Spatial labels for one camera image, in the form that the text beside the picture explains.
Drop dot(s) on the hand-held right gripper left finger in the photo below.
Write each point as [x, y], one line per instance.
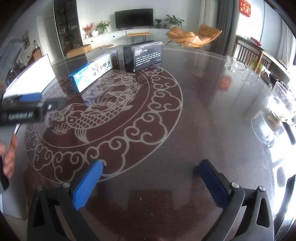
[89, 183]

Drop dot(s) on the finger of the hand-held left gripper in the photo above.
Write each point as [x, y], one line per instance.
[56, 103]
[30, 97]

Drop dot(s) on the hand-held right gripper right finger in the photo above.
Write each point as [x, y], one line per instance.
[211, 183]

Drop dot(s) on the white board panel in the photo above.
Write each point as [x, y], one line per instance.
[32, 74]

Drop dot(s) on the blue and white medicine box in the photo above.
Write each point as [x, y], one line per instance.
[83, 78]

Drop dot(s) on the white and orange box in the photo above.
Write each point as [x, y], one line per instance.
[106, 63]

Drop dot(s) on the black box with white print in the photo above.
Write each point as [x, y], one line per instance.
[143, 56]

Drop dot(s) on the dark patterned glass desktop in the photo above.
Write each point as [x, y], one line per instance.
[185, 127]

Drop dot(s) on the person's left hand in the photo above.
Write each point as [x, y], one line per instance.
[10, 160]

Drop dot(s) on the wooden side cabinet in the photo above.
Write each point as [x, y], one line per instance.
[35, 55]

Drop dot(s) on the cardboard box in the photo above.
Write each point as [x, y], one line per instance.
[78, 50]

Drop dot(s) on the clear glass cup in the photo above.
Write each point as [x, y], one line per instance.
[263, 129]

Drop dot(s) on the black chair back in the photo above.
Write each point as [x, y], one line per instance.
[286, 199]

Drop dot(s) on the dark glass display cabinet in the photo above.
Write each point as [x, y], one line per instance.
[68, 25]

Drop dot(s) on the round white vase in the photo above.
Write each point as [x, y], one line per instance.
[94, 33]

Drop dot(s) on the red flowers in vase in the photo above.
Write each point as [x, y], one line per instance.
[87, 28]

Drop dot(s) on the white television cabinet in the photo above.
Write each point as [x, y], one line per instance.
[111, 37]

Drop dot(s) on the bushy green potted plant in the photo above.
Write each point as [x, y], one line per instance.
[103, 25]

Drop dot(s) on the wooden bench with metal legs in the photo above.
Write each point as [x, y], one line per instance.
[138, 34]

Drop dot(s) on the black flat television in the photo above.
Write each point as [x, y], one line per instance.
[134, 18]

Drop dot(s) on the clear glass dish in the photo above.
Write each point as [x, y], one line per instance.
[233, 64]

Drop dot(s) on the small green potted plant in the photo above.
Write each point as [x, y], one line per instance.
[158, 22]

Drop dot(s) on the wooden dining chair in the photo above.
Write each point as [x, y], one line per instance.
[247, 52]

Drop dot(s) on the large green potted plant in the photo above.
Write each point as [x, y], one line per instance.
[174, 20]

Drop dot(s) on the orange lounge chair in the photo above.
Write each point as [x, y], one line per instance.
[185, 37]

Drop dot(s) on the grey curtain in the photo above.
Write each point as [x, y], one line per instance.
[226, 23]

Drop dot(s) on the white standing air conditioner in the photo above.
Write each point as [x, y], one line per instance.
[208, 14]

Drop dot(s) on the framed wall picture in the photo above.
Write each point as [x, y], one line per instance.
[26, 39]

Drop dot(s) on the red wall decoration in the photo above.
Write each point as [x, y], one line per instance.
[245, 8]

